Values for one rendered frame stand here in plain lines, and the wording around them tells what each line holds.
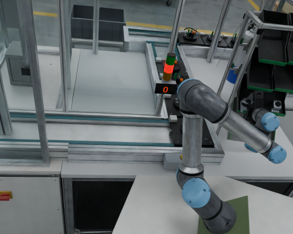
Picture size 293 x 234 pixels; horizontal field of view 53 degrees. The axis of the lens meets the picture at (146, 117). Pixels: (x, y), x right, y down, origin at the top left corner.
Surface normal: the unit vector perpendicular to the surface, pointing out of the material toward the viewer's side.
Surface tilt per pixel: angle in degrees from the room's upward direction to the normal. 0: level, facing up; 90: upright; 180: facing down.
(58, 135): 0
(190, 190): 44
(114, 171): 0
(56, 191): 90
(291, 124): 90
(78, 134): 0
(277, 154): 69
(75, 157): 90
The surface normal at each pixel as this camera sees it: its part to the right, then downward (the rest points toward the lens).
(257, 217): 0.14, -0.76
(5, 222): 0.10, 0.65
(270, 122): -0.01, 0.25
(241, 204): -0.62, -0.69
